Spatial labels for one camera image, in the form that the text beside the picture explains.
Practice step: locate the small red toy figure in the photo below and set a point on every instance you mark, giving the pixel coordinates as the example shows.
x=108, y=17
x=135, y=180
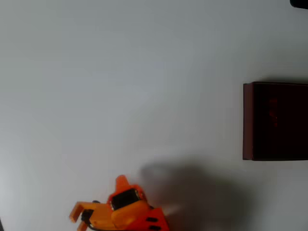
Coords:
x=273, y=113

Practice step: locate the orange camera mount bracket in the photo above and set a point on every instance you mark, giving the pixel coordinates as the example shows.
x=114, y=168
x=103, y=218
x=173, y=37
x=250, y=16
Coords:
x=101, y=213

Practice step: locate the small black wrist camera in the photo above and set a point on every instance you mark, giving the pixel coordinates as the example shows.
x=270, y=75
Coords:
x=87, y=214

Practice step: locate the dark brown box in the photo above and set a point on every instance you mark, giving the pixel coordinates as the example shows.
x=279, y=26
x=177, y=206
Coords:
x=260, y=134

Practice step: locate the black object at table edge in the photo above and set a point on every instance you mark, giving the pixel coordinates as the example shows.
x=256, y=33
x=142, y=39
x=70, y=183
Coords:
x=299, y=3

